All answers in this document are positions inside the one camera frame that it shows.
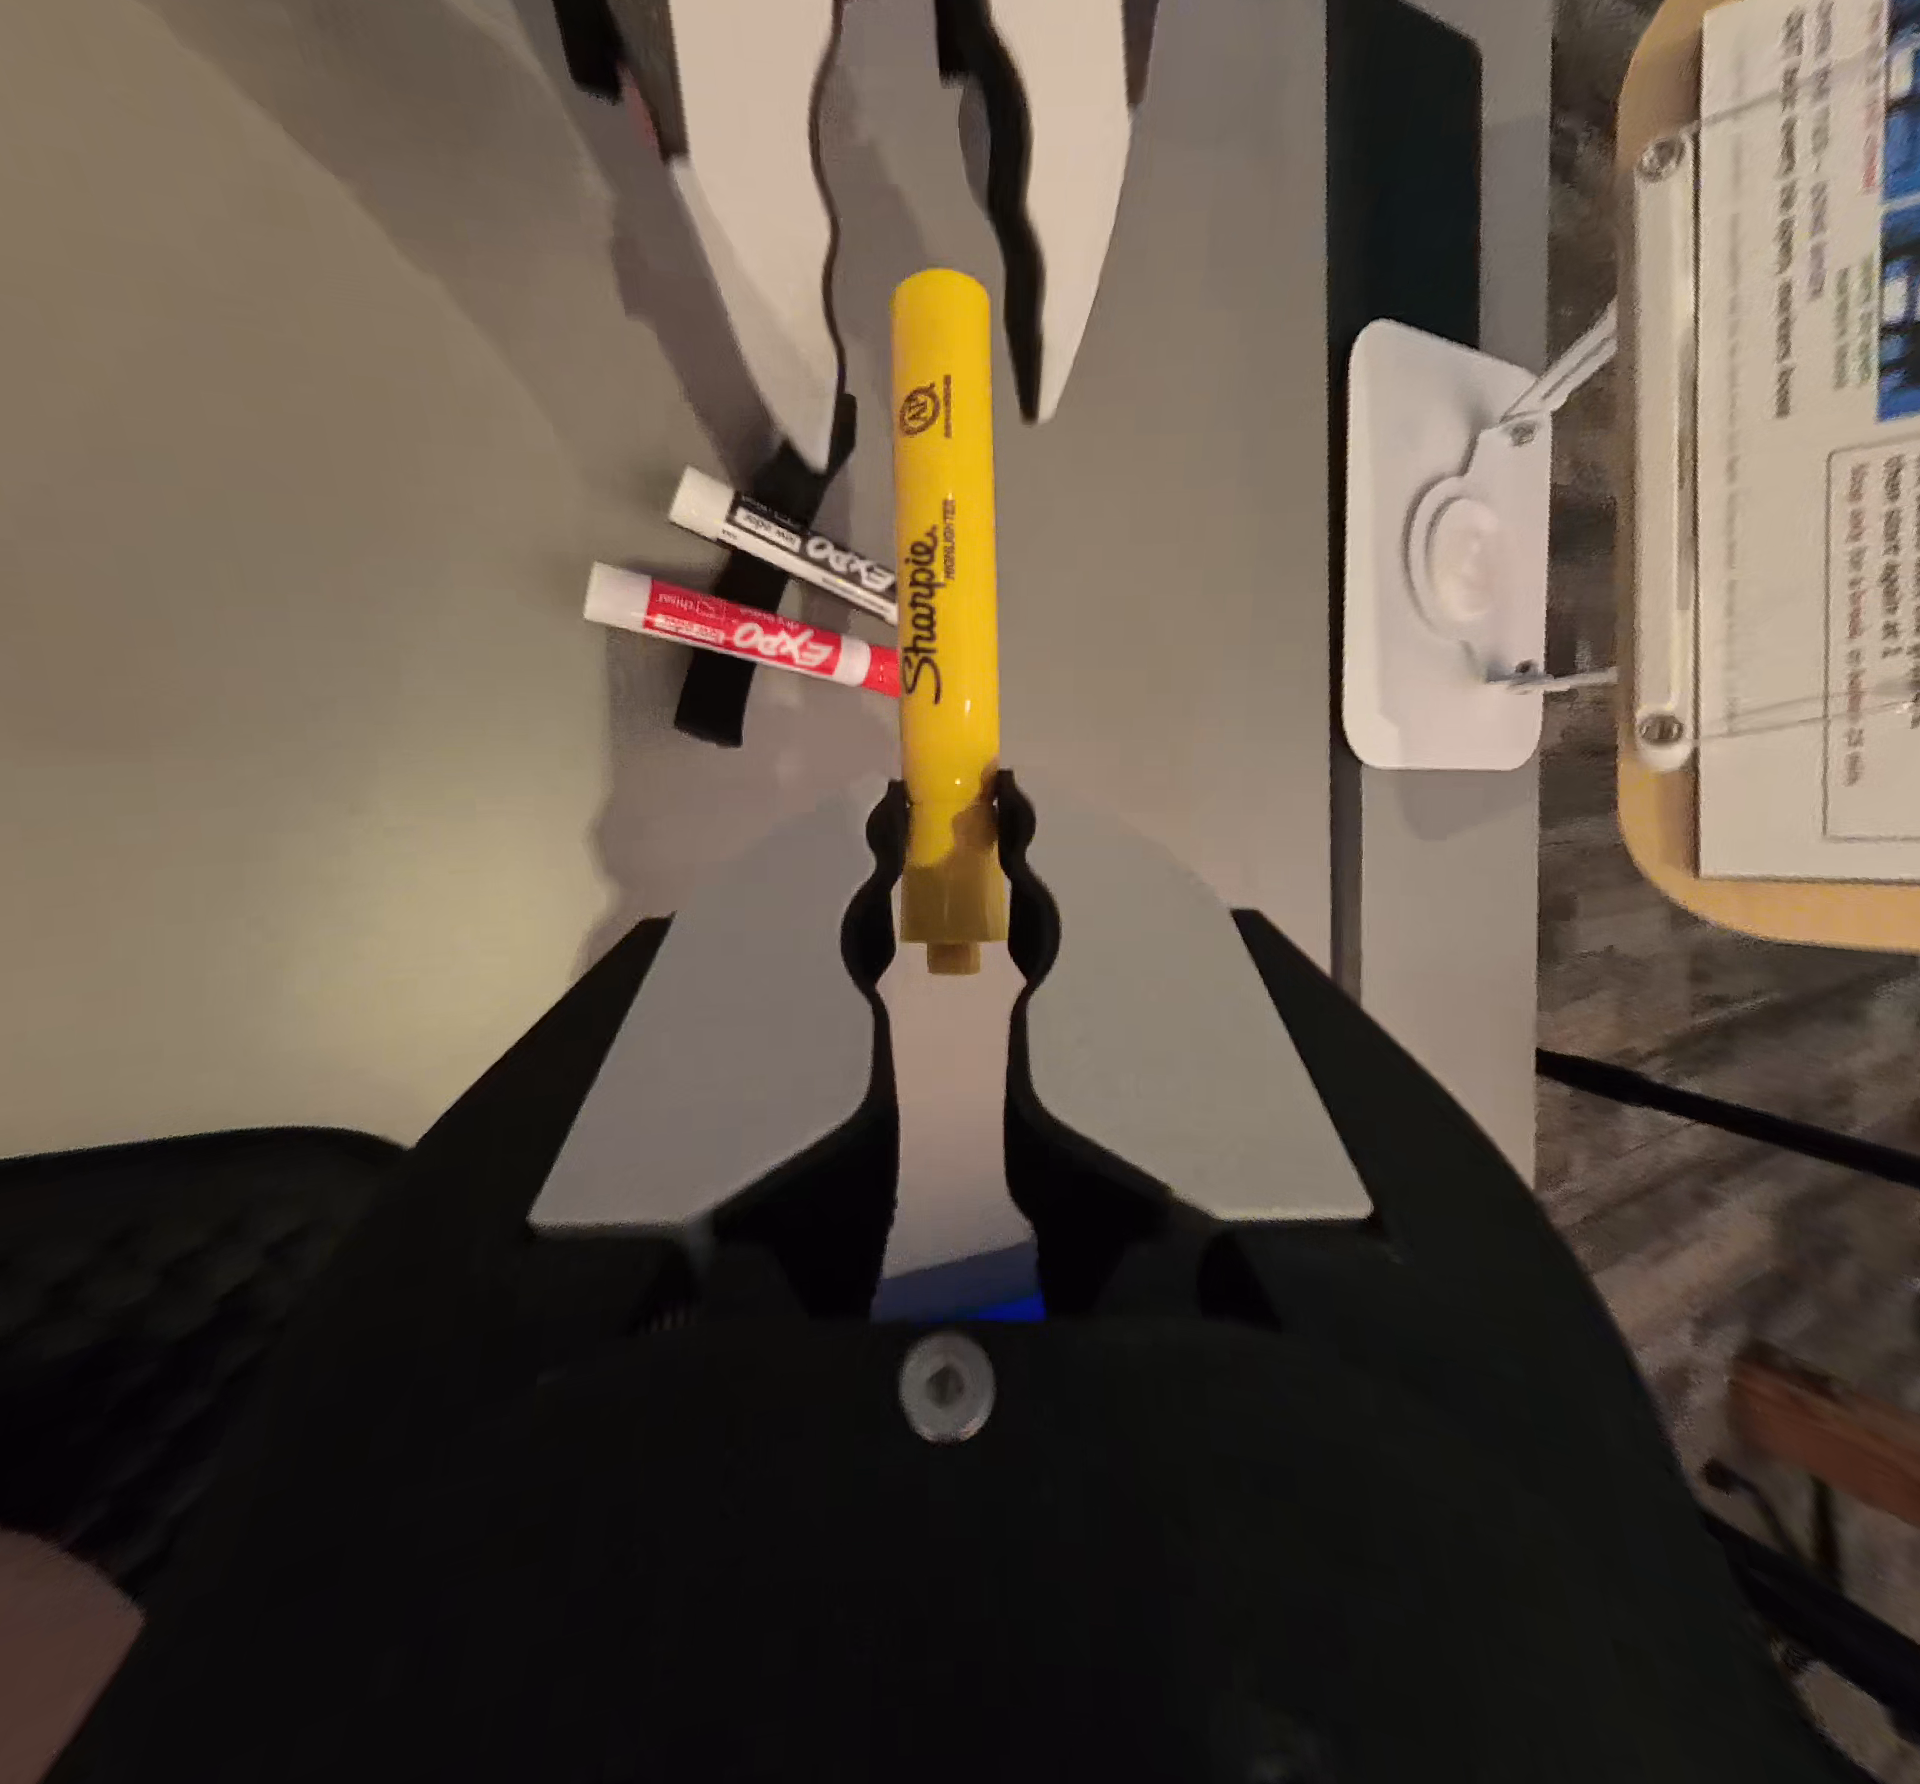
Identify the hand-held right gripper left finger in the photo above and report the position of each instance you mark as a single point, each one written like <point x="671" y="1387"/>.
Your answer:
<point x="688" y="1081"/>

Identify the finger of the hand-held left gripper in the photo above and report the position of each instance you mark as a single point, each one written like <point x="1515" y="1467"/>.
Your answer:
<point x="1071" y="91"/>
<point x="741" y="91"/>

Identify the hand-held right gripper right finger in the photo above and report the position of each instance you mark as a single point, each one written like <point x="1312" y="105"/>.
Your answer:
<point x="1185" y="1081"/>

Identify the red dry erase marker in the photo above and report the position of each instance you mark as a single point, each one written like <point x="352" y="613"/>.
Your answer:
<point x="735" y="628"/>

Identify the black dry erase marker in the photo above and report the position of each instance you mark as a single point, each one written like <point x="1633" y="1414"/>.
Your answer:
<point x="780" y="542"/>

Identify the yellow highlighter marker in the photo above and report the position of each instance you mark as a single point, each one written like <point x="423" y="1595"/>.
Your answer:
<point x="943" y="539"/>

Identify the white sign holder base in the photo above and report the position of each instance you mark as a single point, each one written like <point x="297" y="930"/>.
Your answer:
<point x="1396" y="675"/>

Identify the black chair armrest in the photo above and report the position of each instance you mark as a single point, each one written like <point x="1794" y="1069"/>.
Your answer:
<point x="150" y="1288"/>

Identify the clear acrylic sign holder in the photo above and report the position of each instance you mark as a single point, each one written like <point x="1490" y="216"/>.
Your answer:
<point x="1663" y="464"/>

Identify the printed instruction sheet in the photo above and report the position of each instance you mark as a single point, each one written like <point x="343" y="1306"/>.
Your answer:
<point x="1801" y="539"/>

